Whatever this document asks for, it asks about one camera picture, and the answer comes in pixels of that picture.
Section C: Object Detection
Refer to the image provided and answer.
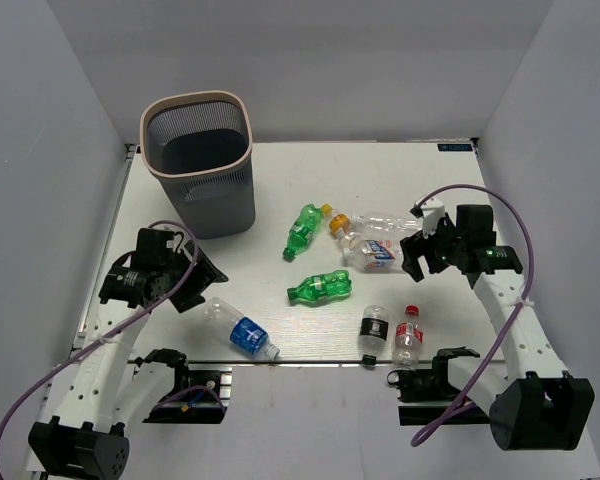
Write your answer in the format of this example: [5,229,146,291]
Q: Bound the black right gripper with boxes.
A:
[400,212,467,282]

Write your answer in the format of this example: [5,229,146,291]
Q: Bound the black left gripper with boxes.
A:
[160,239,230,313]

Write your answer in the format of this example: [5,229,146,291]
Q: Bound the clear unlabelled plastic bottle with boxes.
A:
[351,212,421,240]

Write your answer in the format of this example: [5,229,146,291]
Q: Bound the blue orange label bottle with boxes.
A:
[342,239,403,273]

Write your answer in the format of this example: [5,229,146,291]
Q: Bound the blue label water bottle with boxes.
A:
[204,297,280,361]

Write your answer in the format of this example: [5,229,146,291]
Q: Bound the green Sprite bottle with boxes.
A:
[287,270,352,304]
[282,203,323,262]

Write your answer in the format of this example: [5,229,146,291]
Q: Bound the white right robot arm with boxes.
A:
[400,198,594,451]

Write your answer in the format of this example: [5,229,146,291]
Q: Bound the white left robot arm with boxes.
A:
[28,220,228,479]

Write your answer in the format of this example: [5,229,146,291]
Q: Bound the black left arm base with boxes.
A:
[144,364,232,425]

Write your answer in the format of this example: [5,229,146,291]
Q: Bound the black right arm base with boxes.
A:
[386,367,496,427]

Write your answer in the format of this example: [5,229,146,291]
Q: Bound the grey mesh waste bin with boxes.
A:
[139,90,256,239]

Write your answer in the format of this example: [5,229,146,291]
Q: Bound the orange label clear bottle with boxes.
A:
[321,204,363,249]

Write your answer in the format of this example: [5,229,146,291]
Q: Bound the blue table corner label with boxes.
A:
[437,143,474,152]

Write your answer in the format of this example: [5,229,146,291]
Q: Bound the red cap clear bottle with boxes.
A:
[392,305,423,371]

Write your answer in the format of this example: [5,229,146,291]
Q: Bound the black label water bottle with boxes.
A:
[358,305,389,367]

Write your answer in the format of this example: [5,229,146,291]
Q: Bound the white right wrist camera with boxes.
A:
[411,197,446,232]

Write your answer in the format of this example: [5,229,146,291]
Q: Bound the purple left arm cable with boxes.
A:
[0,220,200,480]

